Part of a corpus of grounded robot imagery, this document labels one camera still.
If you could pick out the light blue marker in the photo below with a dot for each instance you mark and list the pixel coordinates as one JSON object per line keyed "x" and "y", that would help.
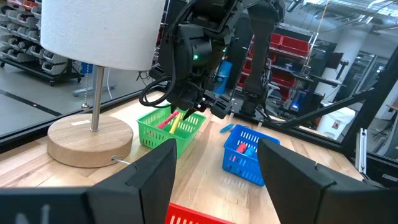
{"x": 227, "y": 128}

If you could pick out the purple Sharpie marker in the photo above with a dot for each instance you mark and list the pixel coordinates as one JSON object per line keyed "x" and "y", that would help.
{"x": 250, "y": 151}

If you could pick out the black storage shelf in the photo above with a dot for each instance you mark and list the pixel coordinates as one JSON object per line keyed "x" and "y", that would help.
{"x": 292, "y": 75}

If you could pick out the grey parts bin rack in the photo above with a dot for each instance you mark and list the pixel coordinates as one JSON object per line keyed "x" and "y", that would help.
{"x": 21, "y": 40}

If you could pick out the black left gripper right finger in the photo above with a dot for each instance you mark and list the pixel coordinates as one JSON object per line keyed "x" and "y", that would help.
{"x": 292, "y": 186}

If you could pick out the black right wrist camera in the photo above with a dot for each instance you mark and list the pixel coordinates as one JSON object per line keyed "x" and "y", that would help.
{"x": 217, "y": 15}

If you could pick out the blue plastic basket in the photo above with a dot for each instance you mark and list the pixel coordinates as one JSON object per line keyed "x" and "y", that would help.
{"x": 239, "y": 168}

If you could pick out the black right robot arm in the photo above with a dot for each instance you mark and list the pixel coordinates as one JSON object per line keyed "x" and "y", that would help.
{"x": 262, "y": 46}

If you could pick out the green plastic basket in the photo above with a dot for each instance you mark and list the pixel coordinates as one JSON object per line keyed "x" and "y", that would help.
{"x": 155, "y": 137}

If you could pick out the white waste bin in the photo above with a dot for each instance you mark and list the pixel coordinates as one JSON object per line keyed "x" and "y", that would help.
{"x": 335, "y": 123}

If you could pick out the red plastic basket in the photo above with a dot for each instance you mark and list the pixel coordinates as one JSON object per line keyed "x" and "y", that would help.
{"x": 183, "y": 216}

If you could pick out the pink highlighter marker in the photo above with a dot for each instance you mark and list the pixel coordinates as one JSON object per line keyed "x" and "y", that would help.
{"x": 168, "y": 119}

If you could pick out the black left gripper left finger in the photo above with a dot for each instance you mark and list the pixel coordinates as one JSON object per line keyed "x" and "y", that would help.
{"x": 149, "y": 186}

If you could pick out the yellow highlighter marker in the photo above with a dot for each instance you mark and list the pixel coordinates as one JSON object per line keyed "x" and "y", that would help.
{"x": 175, "y": 124}

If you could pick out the small red storage bin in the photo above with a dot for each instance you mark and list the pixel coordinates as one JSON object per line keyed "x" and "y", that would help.
{"x": 275, "y": 40}

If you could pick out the white lamp with wooden base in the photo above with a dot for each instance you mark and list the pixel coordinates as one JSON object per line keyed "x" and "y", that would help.
{"x": 102, "y": 31}

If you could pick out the large red storage bin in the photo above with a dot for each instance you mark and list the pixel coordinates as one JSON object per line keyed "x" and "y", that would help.
{"x": 293, "y": 45}

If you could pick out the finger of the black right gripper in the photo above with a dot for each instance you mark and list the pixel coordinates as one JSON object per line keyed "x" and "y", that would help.
{"x": 190, "y": 107}
{"x": 176, "y": 102}

